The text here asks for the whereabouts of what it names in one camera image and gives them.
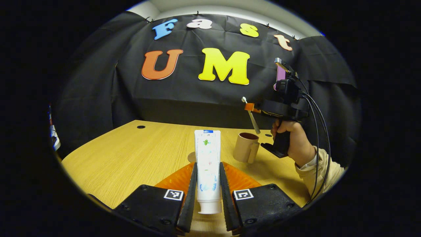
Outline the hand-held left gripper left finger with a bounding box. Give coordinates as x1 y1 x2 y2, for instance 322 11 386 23
113 162 198 236

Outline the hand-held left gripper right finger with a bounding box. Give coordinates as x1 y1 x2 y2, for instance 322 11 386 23
219 162 302 236

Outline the pale green toothbrush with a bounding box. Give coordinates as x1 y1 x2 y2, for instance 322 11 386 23
241 96 261 135

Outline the white toothpaste tube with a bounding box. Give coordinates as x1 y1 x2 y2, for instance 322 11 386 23
194 129 223 215

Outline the beige cup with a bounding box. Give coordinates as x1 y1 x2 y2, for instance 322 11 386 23
233 132 260 164

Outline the wooden desktop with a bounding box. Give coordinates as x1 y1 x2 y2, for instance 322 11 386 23
62 120 313 237

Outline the white side table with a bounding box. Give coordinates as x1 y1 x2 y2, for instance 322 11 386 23
50 125 62 151

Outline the black backdrop cloth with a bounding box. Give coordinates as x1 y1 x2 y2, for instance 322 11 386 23
53 13 362 168

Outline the black cable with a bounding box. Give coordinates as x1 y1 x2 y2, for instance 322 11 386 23
301 94 320 201
298 79 332 202

